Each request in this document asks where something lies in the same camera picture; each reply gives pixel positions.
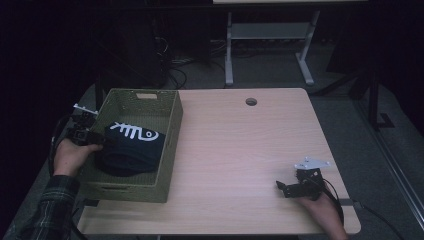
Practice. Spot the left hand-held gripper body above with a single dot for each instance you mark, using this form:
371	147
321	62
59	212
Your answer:
80	135

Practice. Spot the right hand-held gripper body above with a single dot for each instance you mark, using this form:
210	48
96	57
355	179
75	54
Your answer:
308	190

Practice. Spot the dark navy printed shirt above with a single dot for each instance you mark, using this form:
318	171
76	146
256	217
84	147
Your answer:
133	153

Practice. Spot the green woven basket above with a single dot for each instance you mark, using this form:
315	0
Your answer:
143	110

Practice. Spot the grey tape strip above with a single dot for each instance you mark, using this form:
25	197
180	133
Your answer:
345	202

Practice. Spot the dark tape strip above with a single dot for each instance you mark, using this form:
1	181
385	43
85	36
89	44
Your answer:
91	202

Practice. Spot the black metal stand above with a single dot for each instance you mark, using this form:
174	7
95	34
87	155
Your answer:
373	100

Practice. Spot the white standing desk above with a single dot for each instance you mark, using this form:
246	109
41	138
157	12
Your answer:
266	30

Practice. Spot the metal floor rail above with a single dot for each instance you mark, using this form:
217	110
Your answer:
393	173

